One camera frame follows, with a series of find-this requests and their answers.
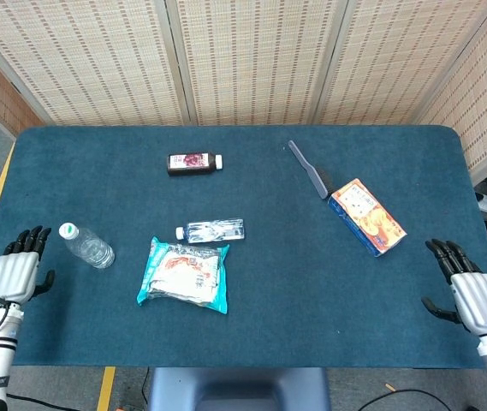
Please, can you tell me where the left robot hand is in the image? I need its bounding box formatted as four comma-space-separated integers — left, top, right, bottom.
0, 225, 56, 307

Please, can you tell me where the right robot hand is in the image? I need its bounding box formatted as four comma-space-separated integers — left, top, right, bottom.
421, 238, 487, 336

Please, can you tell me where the clear plastic bottle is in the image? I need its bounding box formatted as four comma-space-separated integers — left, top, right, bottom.
58, 222, 116, 271

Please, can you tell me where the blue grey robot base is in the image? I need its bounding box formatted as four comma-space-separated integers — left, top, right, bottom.
146, 366, 332, 411

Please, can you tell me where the clear square bottle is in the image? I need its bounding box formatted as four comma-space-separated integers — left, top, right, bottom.
175, 217, 246, 245

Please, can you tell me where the dark juice bottle white cap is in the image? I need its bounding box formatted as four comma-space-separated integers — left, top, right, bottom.
166, 152, 224, 177

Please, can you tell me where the orange blue cracker box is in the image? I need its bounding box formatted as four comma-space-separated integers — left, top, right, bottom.
327, 177, 408, 258

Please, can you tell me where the teal snack bag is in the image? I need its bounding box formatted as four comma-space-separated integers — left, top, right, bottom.
135, 235, 231, 316

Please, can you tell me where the grey brush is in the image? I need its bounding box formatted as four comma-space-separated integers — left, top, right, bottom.
287, 140, 339, 200

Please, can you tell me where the teal tablecloth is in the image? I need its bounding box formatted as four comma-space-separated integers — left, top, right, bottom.
0, 124, 487, 370

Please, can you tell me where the woven bamboo folding screen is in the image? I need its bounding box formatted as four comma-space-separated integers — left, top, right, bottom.
0, 0, 487, 186

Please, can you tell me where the black floor cable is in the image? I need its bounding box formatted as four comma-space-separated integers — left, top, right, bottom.
6, 392, 82, 411
355, 386, 454, 411

